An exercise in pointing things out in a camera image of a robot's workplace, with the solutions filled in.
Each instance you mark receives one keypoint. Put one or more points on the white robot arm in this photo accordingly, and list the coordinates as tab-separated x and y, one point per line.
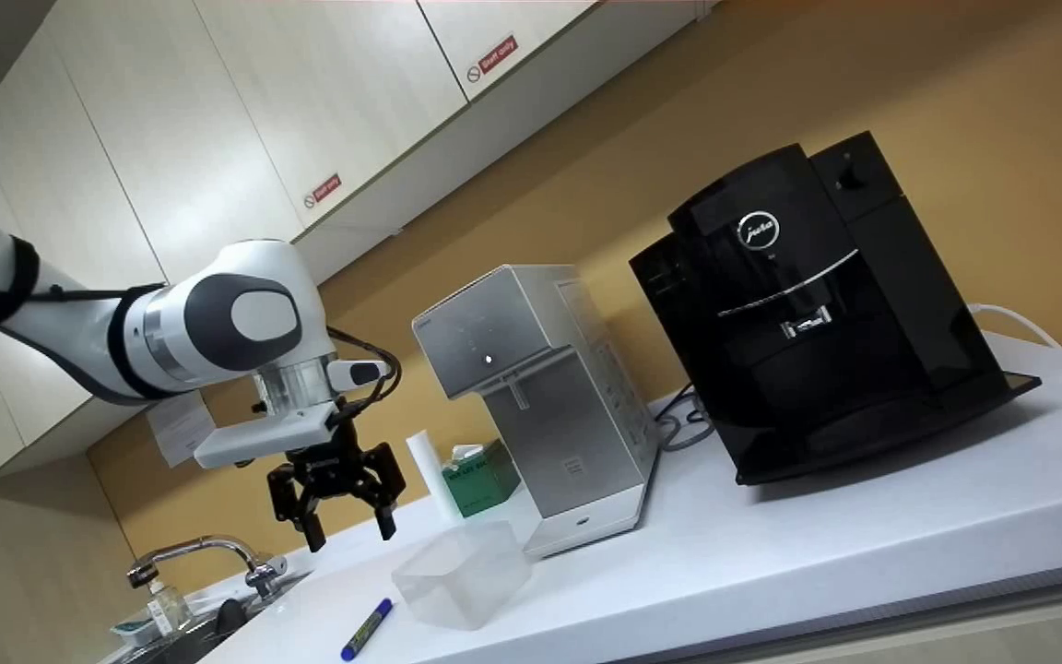
251	311

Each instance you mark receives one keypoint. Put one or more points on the translucent plastic container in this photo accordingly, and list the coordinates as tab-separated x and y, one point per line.
461	575

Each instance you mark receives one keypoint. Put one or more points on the white wall cabinets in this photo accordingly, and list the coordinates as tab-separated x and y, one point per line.
138	136

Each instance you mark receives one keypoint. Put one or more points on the white paper roll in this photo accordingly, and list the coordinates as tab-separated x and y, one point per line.
428	468

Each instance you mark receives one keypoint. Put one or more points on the green tissue box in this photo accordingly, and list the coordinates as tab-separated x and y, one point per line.
481	477

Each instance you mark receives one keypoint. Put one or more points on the black coffee machine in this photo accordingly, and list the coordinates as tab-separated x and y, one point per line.
818	320

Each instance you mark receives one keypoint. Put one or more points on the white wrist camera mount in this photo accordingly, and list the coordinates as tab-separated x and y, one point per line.
303	406

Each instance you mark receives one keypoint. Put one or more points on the chrome sink faucet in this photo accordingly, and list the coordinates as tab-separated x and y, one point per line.
256	568

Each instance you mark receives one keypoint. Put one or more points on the silver water dispenser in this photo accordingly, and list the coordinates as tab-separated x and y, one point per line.
580	438

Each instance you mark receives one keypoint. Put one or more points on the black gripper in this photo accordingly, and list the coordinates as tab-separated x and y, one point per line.
333	468

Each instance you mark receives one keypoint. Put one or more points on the blue capped marker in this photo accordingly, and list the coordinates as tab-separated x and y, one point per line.
367	628

